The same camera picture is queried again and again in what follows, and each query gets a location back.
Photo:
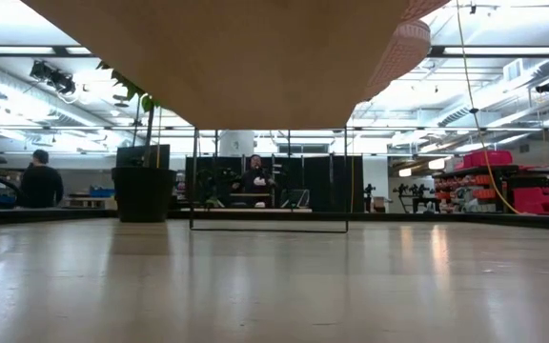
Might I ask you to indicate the black ceiling dome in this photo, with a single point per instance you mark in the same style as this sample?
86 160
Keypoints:
547 86

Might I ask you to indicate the black rectangular panel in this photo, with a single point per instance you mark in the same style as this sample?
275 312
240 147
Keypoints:
129 155

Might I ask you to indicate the black stand cluster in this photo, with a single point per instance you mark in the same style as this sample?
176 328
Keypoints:
410 193

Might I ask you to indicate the green leafy plant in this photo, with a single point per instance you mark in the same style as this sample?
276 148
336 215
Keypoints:
148 102

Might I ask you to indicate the blue box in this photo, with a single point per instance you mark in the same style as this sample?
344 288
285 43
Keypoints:
101 192

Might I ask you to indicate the black camera stand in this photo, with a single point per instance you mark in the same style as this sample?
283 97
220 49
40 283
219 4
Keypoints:
369 193

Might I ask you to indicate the black plant pot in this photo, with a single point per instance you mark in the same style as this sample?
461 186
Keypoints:
143 193

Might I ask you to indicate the large red bin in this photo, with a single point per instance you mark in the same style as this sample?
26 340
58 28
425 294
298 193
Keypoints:
486 158

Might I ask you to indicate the black storage rack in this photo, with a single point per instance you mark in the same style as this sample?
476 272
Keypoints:
474 190

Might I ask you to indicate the person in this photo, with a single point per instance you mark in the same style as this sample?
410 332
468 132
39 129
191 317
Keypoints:
256 178
41 183

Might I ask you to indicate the black ceiling spotlight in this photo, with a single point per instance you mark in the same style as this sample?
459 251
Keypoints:
53 76

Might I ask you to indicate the red stacked bins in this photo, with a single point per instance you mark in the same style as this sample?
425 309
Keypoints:
534 200

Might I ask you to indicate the small wooden table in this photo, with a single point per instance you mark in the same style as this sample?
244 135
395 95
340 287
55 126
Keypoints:
250 199

